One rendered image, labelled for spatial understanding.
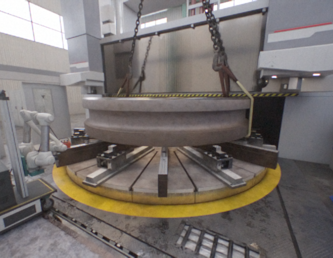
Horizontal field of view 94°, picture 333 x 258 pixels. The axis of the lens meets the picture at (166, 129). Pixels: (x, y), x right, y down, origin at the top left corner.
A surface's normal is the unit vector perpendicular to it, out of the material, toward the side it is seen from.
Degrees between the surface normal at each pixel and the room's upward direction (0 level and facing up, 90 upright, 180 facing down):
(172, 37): 90
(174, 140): 90
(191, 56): 90
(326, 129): 90
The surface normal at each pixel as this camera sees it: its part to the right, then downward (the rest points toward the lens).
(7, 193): 0.83, 0.11
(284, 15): -0.46, 0.18
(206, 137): 0.29, 0.19
